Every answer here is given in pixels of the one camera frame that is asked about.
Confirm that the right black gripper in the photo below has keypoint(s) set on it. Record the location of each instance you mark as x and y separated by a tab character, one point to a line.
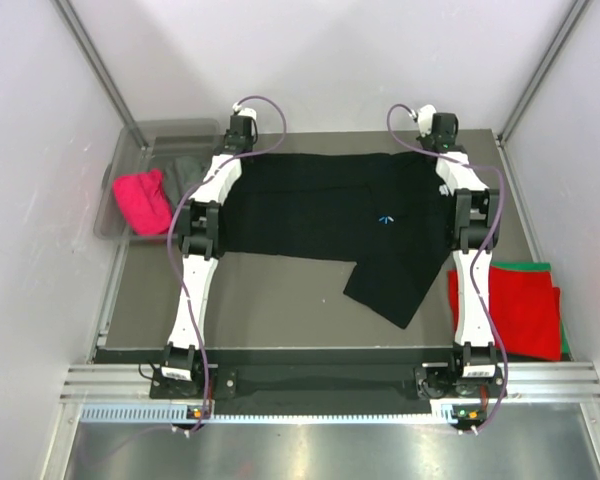
422	140

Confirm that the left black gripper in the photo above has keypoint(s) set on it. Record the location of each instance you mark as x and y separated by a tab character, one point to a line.
249	139

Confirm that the black t shirt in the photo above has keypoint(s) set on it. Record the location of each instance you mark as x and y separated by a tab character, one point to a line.
386	213

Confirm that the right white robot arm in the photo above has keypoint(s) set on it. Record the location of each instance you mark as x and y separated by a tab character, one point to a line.
472	232

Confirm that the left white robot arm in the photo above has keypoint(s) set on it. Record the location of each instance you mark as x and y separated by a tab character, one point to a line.
193	242

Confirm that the grey plastic bin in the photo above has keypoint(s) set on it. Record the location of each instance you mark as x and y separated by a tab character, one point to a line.
167	139

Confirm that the grey t shirt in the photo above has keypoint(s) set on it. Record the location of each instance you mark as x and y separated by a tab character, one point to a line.
182	173

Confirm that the pink t shirt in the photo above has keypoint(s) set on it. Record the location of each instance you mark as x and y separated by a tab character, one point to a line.
142	202

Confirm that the green folded t shirt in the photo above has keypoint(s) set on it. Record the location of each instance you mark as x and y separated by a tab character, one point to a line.
530	266

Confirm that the red folded t shirt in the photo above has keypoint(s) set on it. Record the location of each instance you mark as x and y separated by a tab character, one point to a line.
525	315

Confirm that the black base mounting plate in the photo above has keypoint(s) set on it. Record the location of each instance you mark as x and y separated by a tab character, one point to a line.
428	373

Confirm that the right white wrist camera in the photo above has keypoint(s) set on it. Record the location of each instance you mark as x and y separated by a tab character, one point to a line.
423	117

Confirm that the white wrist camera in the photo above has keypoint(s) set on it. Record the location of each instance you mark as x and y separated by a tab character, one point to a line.
242	111
423	117

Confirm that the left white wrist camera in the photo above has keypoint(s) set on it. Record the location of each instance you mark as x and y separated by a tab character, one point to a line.
242	111

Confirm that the right aluminium frame post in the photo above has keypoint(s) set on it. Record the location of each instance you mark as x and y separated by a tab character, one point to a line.
574	14

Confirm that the aluminium frame post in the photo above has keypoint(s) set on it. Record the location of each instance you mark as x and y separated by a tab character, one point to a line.
86	45
574	14

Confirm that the left aluminium frame post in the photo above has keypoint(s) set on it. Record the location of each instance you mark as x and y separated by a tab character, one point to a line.
86	45

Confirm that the grey slotted cable duct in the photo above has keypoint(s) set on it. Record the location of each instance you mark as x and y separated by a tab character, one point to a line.
185	414

